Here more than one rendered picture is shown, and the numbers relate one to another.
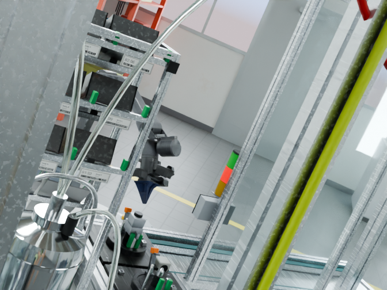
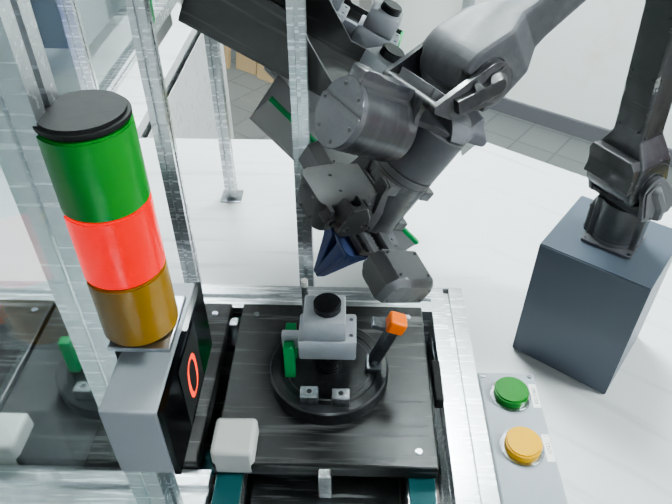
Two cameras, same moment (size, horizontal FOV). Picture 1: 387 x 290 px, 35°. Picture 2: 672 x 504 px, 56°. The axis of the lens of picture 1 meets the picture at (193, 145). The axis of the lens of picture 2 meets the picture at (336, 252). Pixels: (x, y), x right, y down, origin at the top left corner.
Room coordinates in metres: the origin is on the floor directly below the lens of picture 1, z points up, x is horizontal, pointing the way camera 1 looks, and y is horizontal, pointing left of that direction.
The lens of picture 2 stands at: (2.15, -0.32, 1.57)
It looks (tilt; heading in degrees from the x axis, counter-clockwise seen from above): 40 degrees down; 124
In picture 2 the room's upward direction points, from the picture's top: straight up
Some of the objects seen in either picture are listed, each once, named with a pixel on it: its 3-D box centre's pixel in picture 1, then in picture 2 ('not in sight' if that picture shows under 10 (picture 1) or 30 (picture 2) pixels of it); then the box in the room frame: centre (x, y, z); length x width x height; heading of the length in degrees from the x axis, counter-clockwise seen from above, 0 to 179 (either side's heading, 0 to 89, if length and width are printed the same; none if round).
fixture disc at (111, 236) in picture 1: (126, 242); (329, 370); (1.87, 0.08, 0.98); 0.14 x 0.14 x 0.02
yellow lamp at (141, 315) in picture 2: (224, 189); (133, 293); (1.87, -0.15, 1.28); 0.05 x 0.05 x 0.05
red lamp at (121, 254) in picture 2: (230, 175); (116, 232); (1.87, -0.15, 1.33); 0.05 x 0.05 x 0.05
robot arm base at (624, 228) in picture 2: not in sight; (618, 218); (2.09, 0.41, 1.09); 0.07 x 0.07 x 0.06; 85
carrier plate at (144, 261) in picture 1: (124, 247); (329, 380); (1.87, 0.08, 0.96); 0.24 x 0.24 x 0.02; 32
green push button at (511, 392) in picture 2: not in sight; (510, 394); (2.06, 0.18, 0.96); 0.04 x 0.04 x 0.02
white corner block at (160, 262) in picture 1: (160, 264); (235, 445); (1.84, -0.06, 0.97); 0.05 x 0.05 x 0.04; 32
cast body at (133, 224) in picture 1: (136, 223); (318, 324); (1.86, 0.07, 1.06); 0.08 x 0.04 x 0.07; 32
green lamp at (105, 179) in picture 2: (236, 161); (95, 160); (1.87, -0.15, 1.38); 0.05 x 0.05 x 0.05
